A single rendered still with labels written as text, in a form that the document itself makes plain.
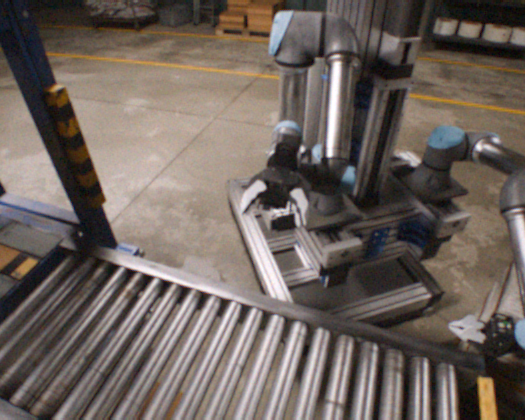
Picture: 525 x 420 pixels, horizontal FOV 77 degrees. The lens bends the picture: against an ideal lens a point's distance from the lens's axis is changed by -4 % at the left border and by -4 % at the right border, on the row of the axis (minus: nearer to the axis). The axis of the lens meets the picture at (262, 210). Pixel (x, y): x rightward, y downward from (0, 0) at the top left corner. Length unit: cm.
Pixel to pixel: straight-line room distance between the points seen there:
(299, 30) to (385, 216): 82
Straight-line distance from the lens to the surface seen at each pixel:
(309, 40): 99
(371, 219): 143
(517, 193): 111
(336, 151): 90
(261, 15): 678
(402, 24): 121
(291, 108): 107
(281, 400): 90
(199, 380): 93
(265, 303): 102
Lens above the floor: 164
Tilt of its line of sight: 41 degrees down
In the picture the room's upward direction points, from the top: straight up
